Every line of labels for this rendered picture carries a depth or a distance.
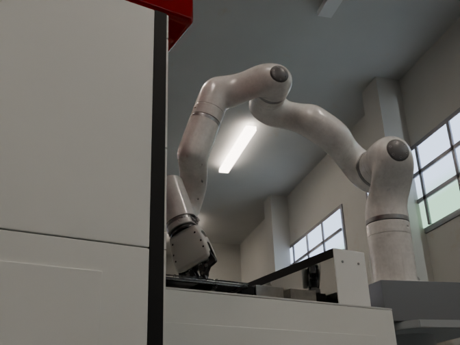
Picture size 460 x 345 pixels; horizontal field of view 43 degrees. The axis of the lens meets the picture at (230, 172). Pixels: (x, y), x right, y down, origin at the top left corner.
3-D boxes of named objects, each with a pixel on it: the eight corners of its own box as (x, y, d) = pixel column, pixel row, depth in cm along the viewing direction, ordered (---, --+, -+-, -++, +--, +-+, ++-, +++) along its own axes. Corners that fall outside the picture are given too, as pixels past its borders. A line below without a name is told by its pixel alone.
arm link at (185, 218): (202, 218, 157) (207, 228, 155) (175, 235, 159) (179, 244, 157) (188, 209, 150) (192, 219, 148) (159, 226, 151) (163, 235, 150)
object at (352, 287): (340, 310, 126) (333, 247, 132) (214, 345, 169) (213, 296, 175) (372, 313, 131) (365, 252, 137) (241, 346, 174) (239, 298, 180)
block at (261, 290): (256, 296, 139) (255, 283, 140) (248, 299, 142) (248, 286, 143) (284, 298, 143) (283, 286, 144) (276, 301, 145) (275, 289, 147)
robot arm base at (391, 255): (402, 298, 171) (394, 236, 178) (448, 285, 155) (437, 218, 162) (346, 295, 164) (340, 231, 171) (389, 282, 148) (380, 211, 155)
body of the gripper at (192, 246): (206, 224, 155) (220, 261, 150) (174, 242, 157) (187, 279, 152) (193, 215, 149) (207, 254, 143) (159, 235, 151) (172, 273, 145)
